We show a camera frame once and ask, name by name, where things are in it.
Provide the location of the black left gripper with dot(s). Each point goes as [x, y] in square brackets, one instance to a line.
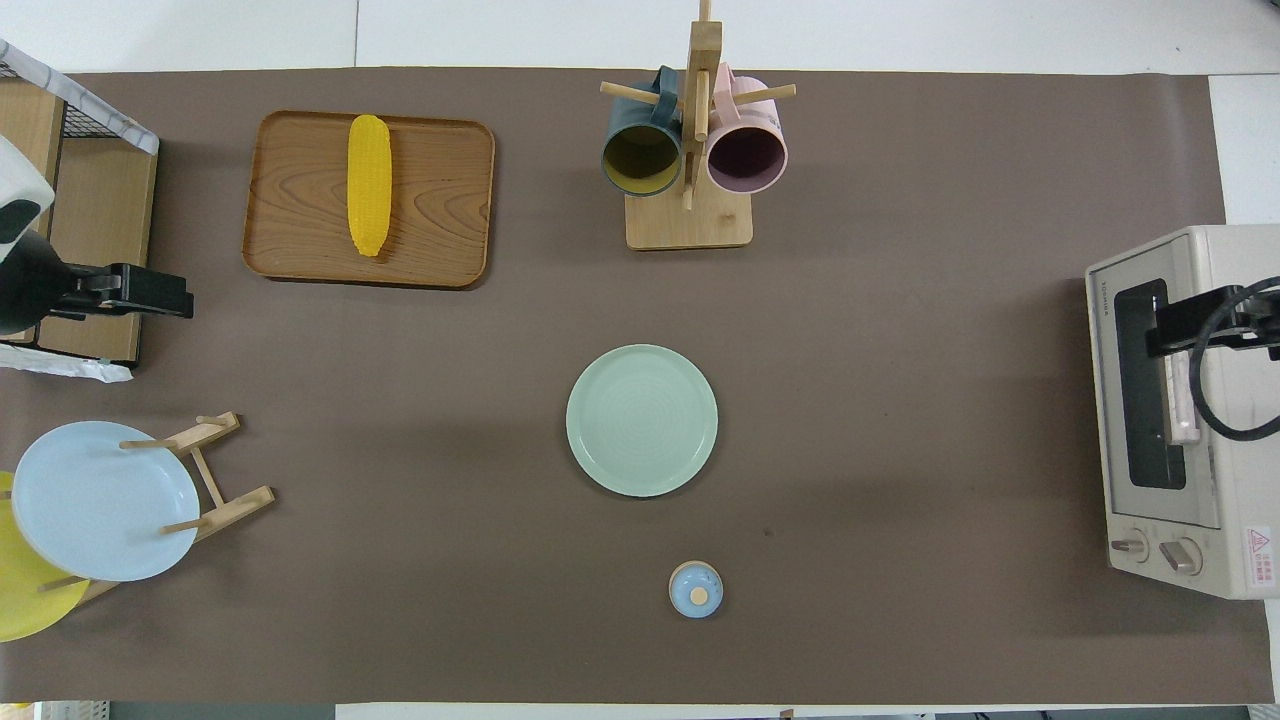
[30, 290]

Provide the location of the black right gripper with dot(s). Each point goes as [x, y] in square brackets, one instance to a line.
[1262, 325]

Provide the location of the beige toaster oven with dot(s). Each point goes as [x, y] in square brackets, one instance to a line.
[1240, 500]

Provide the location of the yellow corn cob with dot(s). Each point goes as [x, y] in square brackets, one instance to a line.
[369, 185]

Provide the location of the pale green round plate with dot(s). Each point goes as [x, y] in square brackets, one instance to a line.
[640, 420]

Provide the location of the white grid-patterned cloth liner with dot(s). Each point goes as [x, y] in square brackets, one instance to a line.
[70, 368]

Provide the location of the light blue plate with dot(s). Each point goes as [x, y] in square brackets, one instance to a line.
[95, 505]

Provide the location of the wooden plate rack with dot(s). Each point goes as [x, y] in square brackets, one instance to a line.
[235, 505]

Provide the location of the brown wooden tray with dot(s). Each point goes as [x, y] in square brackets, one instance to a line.
[440, 200]

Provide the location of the brown table mat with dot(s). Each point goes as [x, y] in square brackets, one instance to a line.
[900, 450]

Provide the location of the yellow plate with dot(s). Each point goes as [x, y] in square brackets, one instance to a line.
[25, 610]

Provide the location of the pink mug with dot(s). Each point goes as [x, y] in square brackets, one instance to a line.
[745, 155]

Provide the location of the wooden mug tree stand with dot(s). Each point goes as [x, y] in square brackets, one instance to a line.
[690, 225]

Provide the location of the dark blue mug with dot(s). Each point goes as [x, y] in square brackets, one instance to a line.
[640, 150]

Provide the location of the small blue call bell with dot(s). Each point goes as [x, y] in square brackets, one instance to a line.
[695, 590]

